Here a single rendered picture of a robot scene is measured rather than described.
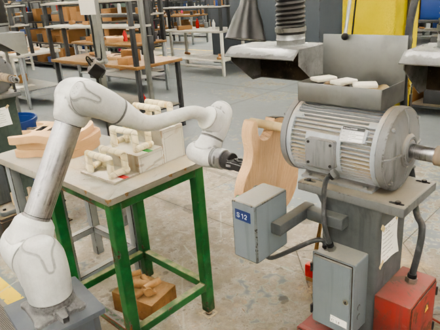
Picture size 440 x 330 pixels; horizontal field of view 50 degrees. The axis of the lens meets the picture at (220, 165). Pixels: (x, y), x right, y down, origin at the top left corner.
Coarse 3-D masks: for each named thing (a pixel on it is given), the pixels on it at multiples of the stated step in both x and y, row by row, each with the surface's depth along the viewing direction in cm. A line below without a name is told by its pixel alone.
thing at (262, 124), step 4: (256, 120) 174; (260, 120) 173; (264, 120) 172; (268, 120) 171; (260, 124) 172; (264, 124) 171; (268, 124) 170; (272, 124) 168; (276, 124) 167; (280, 124) 166; (264, 128) 172; (268, 128) 170; (272, 128) 169; (276, 128) 167; (280, 128) 166
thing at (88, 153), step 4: (84, 152) 222; (88, 152) 221; (92, 152) 219; (88, 156) 221; (92, 156) 218; (96, 156) 216; (100, 156) 214; (104, 156) 213; (108, 156) 212; (104, 160) 213
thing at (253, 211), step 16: (256, 192) 148; (272, 192) 147; (240, 208) 143; (256, 208) 139; (272, 208) 146; (240, 224) 146; (256, 224) 141; (240, 240) 148; (256, 240) 143; (272, 240) 149; (320, 240) 149; (240, 256) 150; (256, 256) 145; (272, 256) 157
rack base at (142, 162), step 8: (120, 144) 237; (128, 144) 237; (128, 152) 225; (144, 152) 223; (152, 152) 225; (160, 152) 229; (120, 160) 229; (128, 160) 224; (136, 160) 220; (144, 160) 222; (152, 160) 226; (160, 160) 230; (136, 168) 222; (144, 168) 223; (152, 168) 227
